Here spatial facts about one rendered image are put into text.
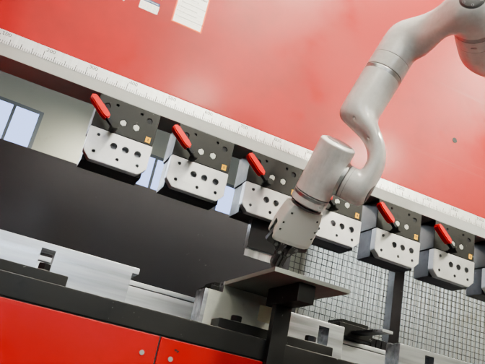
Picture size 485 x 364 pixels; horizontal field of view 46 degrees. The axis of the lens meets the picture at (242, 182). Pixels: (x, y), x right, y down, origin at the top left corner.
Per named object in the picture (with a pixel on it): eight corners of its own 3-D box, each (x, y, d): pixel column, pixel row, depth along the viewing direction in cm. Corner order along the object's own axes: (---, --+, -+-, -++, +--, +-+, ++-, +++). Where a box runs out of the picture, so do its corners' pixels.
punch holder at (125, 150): (81, 155, 129) (101, 92, 135) (74, 166, 137) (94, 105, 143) (143, 176, 134) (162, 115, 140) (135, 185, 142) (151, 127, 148)
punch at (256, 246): (245, 254, 143) (252, 218, 147) (242, 255, 145) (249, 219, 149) (280, 265, 147) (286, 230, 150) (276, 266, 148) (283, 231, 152)
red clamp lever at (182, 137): (178, 121, 137) (201, 156, 137) (173, 127, 141) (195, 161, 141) (172, 125, 136) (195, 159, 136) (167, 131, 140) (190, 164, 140)
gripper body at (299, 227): (322, 201, 137) (301, 240, 140) (285, 187, 134) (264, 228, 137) (333, 214, 130) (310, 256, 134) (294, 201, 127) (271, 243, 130)
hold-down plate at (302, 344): (216, 330, 127) (219, 316, 129) (208, 331, 132) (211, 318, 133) (331, 360, 137) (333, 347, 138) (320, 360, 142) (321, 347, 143)
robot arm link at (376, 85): (426, 104, 135) (360, 214, 131) (364, 74, 139) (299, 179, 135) (431, 88, 126) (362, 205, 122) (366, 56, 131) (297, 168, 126)
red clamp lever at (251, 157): (253, 149, 144) (275, 183, 144) (246, 154, 147) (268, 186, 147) (247, 153, 143) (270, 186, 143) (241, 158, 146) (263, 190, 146)
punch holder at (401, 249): (373, 254, 155) (379, 198, 161) (355, 259, 162) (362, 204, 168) (418, 269, 160) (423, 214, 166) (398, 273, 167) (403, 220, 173)
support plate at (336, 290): (274, 271, 115) (275, 266, 116) (224, 284, 138) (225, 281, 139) (349, 294, 121) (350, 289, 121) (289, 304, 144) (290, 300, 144)
